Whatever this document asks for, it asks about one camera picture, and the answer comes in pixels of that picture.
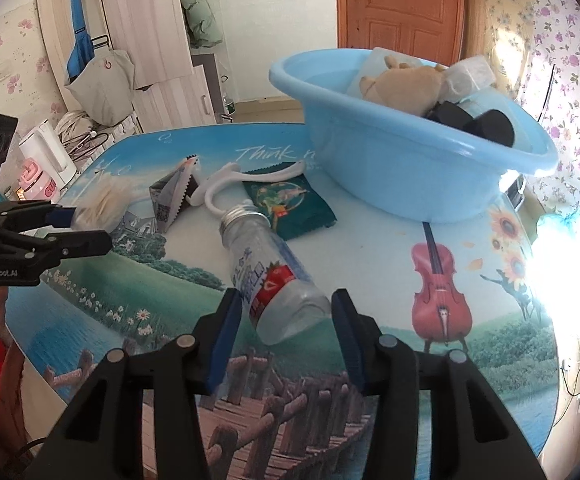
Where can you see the clear plastic water bottle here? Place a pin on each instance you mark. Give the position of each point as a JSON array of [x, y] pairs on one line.
[[270, 280]]

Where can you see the white tote bag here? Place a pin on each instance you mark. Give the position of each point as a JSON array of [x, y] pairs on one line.
[[102, 90]]

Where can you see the tan plush toy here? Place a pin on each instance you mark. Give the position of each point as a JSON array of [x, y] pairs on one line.
[[405, 85]]

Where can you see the blue apron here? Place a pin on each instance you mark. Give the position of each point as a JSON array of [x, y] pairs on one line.
[[77, 35]]

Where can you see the yellow floral mattress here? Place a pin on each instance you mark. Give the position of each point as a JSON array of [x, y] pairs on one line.
[[510, 20]]

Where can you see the pale wooden wardrobe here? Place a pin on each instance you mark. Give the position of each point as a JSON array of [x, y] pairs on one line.
[[154, 35]]

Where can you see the white fabric bundle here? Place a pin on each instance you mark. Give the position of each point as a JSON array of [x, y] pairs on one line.
[[74, 122]]

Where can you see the translucent plastic storage box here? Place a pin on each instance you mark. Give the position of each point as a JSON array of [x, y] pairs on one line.
[[370, 65]]

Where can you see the blue plastic bag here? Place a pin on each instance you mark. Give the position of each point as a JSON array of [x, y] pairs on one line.
[[557, 222]]

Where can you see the green snack packet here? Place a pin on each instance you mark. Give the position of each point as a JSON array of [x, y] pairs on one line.
[[295, 205]]

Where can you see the scenic print round desktop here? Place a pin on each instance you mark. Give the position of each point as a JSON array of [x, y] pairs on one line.
[[380, 260]]

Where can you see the green down jacket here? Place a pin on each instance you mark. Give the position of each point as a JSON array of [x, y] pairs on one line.
[[199, 15]]

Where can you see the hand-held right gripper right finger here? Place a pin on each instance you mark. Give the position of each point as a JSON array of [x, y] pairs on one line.
[[350, 340]]

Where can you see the clear pack of toothpicks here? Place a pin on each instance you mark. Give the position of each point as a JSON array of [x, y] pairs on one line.
[[102, 202]]

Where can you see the rolled bamboo mat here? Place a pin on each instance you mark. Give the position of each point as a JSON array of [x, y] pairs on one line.
[[476, 5]]

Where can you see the brown wooden door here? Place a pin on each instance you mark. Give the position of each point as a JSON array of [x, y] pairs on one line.
[[400, 10]]

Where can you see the white wall socket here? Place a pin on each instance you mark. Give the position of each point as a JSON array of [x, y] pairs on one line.
[[2, 72]]

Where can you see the pink cup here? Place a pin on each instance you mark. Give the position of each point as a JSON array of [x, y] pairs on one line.
[[37, 185]]

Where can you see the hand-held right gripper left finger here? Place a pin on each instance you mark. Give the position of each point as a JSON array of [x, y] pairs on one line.
[[224, 340]]

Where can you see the black shampoo bottle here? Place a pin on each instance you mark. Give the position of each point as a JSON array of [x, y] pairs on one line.
[[490, 127]]

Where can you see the green glass bottle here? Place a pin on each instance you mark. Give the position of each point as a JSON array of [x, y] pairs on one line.
[[228, 105]]

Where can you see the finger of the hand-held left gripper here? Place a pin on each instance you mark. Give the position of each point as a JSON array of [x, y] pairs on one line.
[[79, 242], [62, 217]]

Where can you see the clear plastic container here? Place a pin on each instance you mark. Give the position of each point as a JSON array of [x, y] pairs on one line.
[[470, 75]]

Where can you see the white curved plastic hook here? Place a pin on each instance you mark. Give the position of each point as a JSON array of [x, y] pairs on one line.
[[227, 170]]

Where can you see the white electric kettle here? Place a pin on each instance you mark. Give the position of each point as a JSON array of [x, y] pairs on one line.
[[44, 155]]

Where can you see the grey serrated edge packet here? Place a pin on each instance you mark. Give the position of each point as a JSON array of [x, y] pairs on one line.
[[167, 200]]

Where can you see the blue plastic basin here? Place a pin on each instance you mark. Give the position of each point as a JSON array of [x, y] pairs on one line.
[[395, 170]]

